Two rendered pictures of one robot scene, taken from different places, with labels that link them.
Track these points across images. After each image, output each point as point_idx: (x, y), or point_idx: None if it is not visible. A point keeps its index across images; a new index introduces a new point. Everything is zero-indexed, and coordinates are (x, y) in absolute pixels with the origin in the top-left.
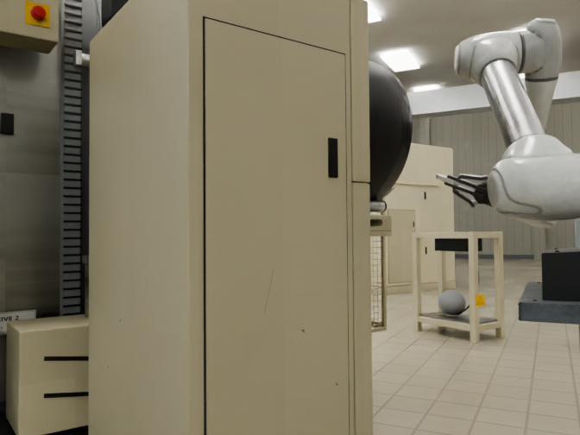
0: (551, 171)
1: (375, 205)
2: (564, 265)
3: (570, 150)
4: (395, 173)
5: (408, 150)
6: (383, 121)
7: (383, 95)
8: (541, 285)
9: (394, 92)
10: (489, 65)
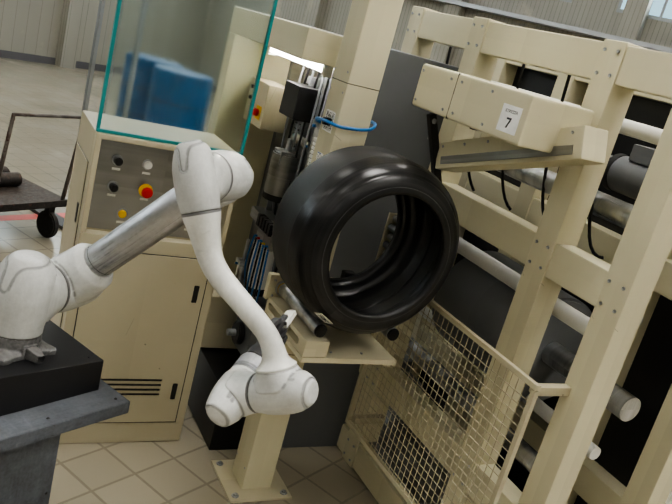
0: None
1: (307, 322)
2: None
3: (53, 257)
4: (296, 291)
5: (296, 270)
6: (279, 227)
7: (291, 201)
8: (99, 389)
9: (302, 201)
10: None
